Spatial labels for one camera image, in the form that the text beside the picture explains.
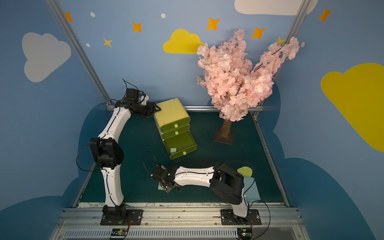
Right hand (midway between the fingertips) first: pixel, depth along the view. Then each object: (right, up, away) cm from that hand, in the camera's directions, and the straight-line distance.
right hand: (172, 177), depth 85 cm
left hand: (-11, +41, +9) cm, 43 cm away
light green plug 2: (-5, -3, -8) cm, 10 cm away
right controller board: (+38, -23, -12) cm, 46 cm away
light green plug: (-2, +14, +13) cm, 19 cm away
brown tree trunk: (+34, +28, +15) cm, 47 cm away
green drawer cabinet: (0, +32, +4) cm, 33 cm away
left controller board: (-24, -22, -13) cm, 36 cm away
